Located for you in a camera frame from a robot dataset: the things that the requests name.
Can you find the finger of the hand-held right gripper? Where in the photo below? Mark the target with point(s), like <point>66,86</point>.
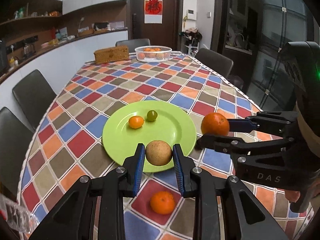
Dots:
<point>240,125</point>
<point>217,142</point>

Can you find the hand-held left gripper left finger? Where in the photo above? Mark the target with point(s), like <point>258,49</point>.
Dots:
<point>139,171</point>

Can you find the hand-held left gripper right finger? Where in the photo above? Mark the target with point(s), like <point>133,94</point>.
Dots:
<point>179,171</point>

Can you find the large orange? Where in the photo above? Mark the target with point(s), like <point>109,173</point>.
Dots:
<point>215,125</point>

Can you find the round brown fruit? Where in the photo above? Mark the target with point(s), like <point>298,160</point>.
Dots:
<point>159,153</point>

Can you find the green plate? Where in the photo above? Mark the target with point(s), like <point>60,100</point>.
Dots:
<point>160,127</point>

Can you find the person's right hand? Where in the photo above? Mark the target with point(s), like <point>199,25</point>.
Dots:
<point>292,196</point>

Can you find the small orange kumquat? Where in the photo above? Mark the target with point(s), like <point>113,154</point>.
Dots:
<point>136,122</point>

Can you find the small green fruit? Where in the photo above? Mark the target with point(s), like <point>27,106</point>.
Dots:
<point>151,115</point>

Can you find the dark leather chair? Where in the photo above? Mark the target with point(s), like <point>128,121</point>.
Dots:
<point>12,150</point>
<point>33,97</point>
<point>215,61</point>
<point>132,42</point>

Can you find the colourful checkered tablecloth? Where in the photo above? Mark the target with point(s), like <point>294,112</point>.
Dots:
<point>140,85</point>

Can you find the shoe rack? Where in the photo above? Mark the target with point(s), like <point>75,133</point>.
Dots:
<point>191,40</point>

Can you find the white plastic basket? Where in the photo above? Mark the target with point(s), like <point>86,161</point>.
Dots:
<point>153,56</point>

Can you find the wicker box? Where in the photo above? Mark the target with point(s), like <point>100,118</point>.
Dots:
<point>111,54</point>

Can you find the white intercom panel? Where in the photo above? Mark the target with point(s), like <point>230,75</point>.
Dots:
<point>191,14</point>

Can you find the dark brown door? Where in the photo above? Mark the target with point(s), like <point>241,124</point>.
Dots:
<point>170,25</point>

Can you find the clear plastic bag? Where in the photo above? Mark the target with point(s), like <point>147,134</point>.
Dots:
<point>17,212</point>

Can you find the red and white door poster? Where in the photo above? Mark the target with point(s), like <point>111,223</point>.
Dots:
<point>153,8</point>

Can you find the wicker tray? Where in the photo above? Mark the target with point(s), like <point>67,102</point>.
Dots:
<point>85,32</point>

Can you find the glass kettle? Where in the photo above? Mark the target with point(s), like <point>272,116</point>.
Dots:
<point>27,50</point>

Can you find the wooden wall shelf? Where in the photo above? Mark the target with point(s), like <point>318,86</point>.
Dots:
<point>30,18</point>

